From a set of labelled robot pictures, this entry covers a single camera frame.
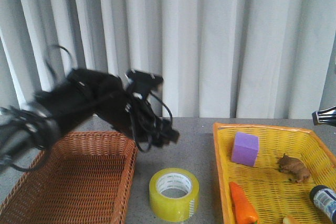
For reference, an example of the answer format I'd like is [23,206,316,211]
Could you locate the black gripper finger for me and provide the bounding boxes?
[151,121,180,148]

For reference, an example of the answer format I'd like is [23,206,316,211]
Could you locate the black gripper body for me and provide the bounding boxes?
[312,106,336,126]
[93,73,163,143]

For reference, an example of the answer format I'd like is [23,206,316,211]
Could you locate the yellow tape roll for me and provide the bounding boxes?
[149,168,200,222]

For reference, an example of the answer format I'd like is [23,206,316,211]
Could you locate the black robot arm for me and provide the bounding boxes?
[1,69,179,171]

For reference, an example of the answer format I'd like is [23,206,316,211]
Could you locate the brown toy animal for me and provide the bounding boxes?
[277,154,311,183]

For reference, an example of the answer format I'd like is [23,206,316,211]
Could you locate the yellow woven basket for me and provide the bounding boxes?
[213,123,335,223]

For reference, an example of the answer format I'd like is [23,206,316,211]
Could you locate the brown wicker basket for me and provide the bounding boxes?
[1,132,138,223]

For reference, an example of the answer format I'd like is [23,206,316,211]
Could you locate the blue capped bottle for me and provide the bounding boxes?
[309,185,335,223]

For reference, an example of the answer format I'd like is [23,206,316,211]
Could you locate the purple foam cube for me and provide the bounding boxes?
[231,132,259,167]

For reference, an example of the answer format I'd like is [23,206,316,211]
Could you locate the toy bread loaf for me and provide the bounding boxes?
[282,215,300,224]

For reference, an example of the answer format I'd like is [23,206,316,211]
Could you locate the white pleated curtain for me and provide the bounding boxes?
[1,0,335,119]

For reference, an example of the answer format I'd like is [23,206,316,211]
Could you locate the orange toy carrot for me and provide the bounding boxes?
[229,182,259,224]

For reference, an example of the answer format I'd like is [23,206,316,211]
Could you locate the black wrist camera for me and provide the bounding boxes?
[125,69,163,100]

